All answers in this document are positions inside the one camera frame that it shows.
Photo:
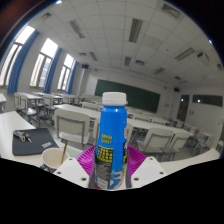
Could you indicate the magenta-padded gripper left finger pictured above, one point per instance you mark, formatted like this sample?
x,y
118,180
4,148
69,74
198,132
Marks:
x,y
85,163

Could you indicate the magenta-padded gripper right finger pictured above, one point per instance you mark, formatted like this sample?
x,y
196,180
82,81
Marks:
x,y
136,161

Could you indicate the blue drink bottle white cap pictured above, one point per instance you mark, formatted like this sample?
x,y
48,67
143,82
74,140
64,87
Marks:
x,y
111,133

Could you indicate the pale green sponge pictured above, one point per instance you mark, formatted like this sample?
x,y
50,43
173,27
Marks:
x,y
75,151

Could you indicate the wooden stir stick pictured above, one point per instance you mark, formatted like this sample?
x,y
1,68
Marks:
x,y
65,150

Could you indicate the dark blue mug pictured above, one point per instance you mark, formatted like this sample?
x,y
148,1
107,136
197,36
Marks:
x,y
51,156

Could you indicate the white classroom desks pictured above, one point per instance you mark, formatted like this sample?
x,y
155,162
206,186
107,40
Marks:
x,y
143,124

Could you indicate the white classroom chairs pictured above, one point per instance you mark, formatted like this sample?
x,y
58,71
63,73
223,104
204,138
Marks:
x,y
71,125

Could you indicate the black flat sleeve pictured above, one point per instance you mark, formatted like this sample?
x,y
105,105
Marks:
x,y
33,145

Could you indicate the green chalkboard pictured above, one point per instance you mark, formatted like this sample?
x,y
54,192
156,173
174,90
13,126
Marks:
x,y
140,96

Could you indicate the bunch of keys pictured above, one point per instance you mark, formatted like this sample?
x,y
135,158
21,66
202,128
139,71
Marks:
x,y
21,135

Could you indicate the dark door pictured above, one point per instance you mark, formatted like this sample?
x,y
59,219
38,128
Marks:
x,y
183,108

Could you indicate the blue curtain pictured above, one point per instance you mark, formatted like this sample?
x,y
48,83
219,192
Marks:
x,y
51,73
20,63
71,78

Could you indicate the tall bright window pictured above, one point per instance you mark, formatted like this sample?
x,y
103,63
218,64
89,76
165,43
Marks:
x,y
11,56
41,66
65,75

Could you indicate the ceiling projector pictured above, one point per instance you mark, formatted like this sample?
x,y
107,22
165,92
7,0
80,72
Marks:
x,y
203,57

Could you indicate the ceiling lights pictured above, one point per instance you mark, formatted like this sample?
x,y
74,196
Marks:
x,y
135,30

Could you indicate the black wall speaker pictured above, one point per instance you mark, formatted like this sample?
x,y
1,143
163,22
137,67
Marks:
x,y
176,89
85,66

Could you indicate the dark high wall window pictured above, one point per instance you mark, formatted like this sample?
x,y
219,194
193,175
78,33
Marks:
x,y
208,100

